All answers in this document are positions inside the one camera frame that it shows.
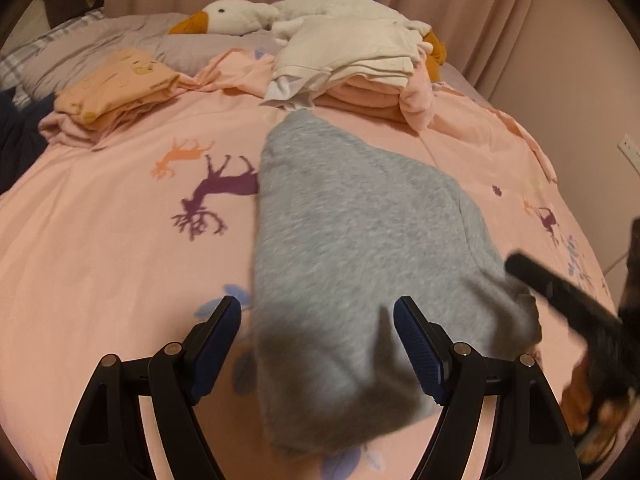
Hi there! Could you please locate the folded pink garment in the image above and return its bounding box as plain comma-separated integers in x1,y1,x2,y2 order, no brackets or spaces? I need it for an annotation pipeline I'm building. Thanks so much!
314,65,435,132

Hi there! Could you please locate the dark navy garment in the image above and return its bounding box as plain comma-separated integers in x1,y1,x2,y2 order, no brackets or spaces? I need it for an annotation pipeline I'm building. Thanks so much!
0,88,55,194

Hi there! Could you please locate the plaid pillow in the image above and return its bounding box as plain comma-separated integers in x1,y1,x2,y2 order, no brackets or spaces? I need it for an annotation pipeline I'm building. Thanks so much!
0,8,104,110

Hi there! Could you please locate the grey sweatshirt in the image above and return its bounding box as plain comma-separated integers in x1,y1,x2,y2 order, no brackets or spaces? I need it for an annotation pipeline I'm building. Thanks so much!
252,112,541,455

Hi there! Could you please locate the grey purple pillow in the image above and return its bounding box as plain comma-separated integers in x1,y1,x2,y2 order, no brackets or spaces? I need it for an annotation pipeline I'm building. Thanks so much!
20,13,281,100

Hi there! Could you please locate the white wall socket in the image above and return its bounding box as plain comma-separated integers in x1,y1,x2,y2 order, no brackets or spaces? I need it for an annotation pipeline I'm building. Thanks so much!
617,134,640,174

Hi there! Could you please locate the pink printed bed cover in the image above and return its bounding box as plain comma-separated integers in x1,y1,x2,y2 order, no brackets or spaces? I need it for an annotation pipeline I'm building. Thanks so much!
1,49,612,479

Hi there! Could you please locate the white goose plush toy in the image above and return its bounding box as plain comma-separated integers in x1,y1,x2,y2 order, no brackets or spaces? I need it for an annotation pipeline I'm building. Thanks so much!
168,0,447,82

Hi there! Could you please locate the folded orange garment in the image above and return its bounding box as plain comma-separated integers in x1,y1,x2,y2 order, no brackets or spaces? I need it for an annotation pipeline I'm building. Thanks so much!
54,48,181,131

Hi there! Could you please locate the right hand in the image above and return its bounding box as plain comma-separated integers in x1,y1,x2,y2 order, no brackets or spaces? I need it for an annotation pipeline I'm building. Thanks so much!
560,353,631,466

